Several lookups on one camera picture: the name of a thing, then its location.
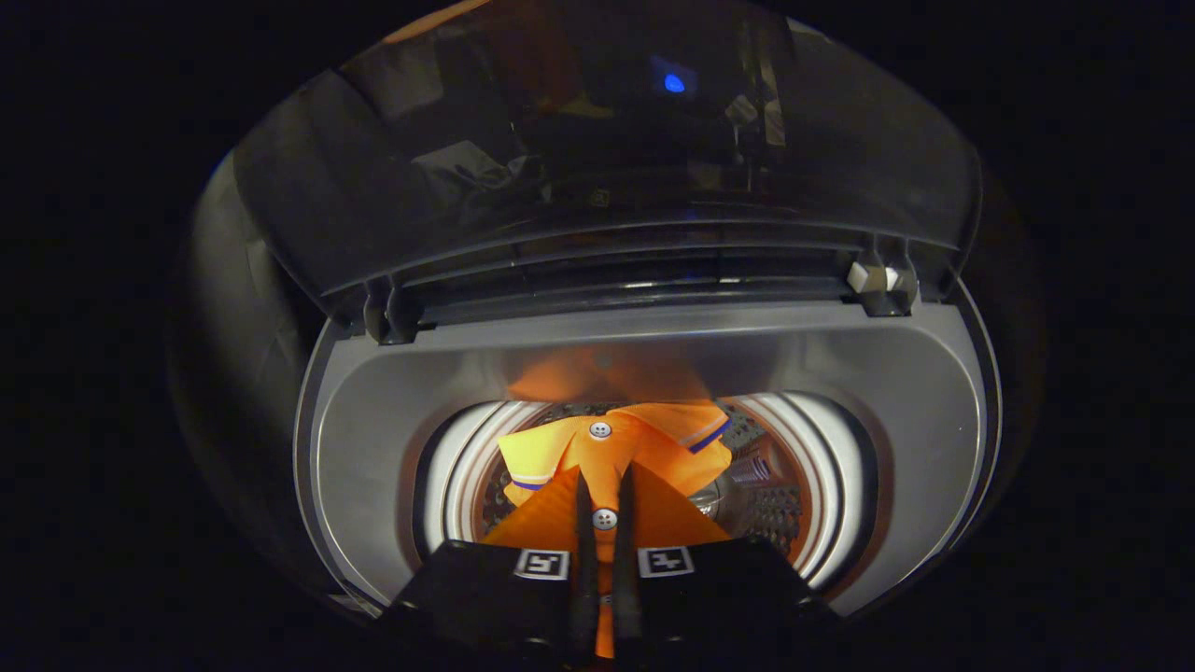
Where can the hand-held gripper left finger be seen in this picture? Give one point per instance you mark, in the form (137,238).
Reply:
(585,597)

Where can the orange polo shirt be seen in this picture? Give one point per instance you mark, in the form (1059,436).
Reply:
(607,453)

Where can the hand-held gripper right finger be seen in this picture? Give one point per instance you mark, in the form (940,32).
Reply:
(627,597)

